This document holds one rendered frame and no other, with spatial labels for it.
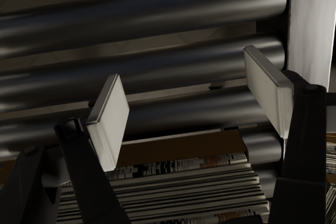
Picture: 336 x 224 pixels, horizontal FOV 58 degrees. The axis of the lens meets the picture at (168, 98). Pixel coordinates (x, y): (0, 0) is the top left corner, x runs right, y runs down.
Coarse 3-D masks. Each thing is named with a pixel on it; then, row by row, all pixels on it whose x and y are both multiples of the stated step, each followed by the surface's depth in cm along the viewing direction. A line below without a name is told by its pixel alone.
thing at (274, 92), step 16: (256, 48) 19; (256, 64) 17; (272, 64) 16; (256, 80) 18; (272, 80) 15; (288, 80) 14; (256, 96) 19; (272, 96) 15; (288, 96) 14; (272, 112) 16; (288, 112) 14; (288, 128) 15
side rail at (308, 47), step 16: (288, 0) 30; (304, 0) 30; (320, 0) 30; (288, 16) 31; (304, 16) 31; (320, 16) 31; (288, 32) 32; (304, 32) 32; (320, 32) 32; (288, 48) 32; (304, 48) 32; (320, 48) 32; (288, 64) 33; (304, 64) 33; (320, 64) 33; (320, 80) 34
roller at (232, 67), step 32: (256, 32) 35; (64, 64) 34; (96, 64) 34; (128, 64) 33; (160, 64) 33; (192, 64) 33; (224, 64) 33; (0, 96) 34; (32, 96) 34; (64, 96) 34; (96, 96) 35
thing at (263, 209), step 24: (120, 168) 33; (144, 168) 33; (168, 168) 32; (192, 168) 32; (216, 168) 31; (240, 168) 31; (72, 192) 32; (120, 192) 30; (144, 192) 30; (168, 192) 30; (192, 192) 29; (216, 192) 29; (240, 192) 28; (72, 216) 29; (144, 216) 28; (168, 216) 27; (192, 216) 27; (216, 216) 26; (240, 216) 26; (264, 216) 26
